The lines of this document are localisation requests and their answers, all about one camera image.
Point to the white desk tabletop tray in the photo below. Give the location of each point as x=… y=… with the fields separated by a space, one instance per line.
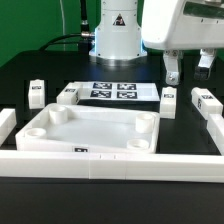
x=88 y=129

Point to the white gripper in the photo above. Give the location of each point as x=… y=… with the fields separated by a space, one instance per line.
x=174 y=25

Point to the white fiducial marker sheet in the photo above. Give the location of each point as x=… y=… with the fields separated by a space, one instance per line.
x=119 y=91

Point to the white U-shaped obstacle fence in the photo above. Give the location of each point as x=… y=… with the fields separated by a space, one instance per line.
x=122 y=166

